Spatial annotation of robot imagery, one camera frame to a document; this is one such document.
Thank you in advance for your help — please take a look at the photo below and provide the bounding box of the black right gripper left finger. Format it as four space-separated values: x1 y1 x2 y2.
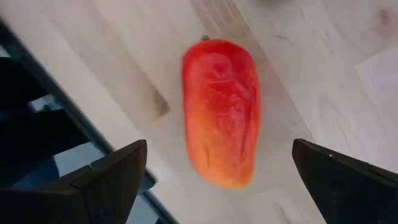
0 139 148 224

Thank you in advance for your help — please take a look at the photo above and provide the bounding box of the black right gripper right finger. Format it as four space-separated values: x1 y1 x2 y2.
292 139 398 224

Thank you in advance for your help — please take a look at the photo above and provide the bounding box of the large red orange pepper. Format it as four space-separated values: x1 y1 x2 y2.
181 34 261 190

